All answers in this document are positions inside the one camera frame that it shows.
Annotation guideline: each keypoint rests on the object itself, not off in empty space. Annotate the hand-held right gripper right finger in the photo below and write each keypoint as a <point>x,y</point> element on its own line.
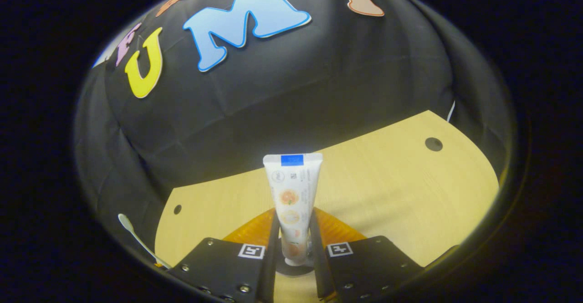
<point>321,271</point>

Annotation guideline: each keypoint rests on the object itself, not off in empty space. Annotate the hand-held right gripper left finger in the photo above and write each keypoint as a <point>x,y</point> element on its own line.
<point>271,266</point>

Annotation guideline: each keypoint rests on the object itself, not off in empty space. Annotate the white toothpaste tube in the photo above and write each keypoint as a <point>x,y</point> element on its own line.
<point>294,189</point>

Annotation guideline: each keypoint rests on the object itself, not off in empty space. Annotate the white toothbrush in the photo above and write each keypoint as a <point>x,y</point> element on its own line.
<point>136,238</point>

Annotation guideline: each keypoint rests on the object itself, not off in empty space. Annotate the black backdrop cloth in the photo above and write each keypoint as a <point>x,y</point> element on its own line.
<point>319,79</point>

